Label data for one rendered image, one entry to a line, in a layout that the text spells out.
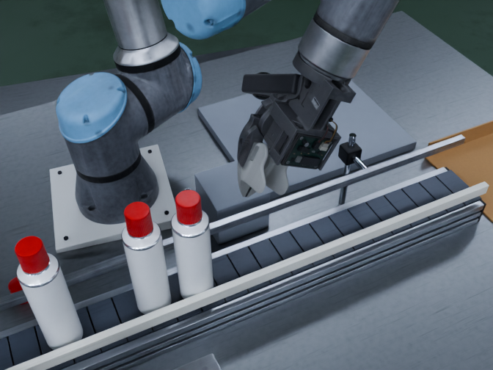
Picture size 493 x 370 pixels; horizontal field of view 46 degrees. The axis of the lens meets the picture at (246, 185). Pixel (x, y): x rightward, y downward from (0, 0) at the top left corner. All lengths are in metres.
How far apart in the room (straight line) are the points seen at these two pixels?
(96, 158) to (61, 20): 2.57
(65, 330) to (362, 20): 0.55
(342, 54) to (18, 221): 0.70
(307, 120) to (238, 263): 0.34
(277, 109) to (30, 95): 0.84
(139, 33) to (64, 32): 2.42
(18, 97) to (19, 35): 2.01
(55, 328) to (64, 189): 0.39
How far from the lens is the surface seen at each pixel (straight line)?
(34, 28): 3.49
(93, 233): 1.06
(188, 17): 0.60
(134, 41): 1.00
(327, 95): 0.66
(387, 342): 0.95
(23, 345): 0.92
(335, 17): 0.66
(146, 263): 0.79
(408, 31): 1.65
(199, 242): 0.79
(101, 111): 0.94
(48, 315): 0.81
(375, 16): 0.66
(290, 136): 0.67
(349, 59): 0.67
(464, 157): 1.26
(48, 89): 1.45
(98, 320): 0.91
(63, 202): 1.14
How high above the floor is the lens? 1.62
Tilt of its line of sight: 44 degrees down
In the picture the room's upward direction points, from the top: straight up
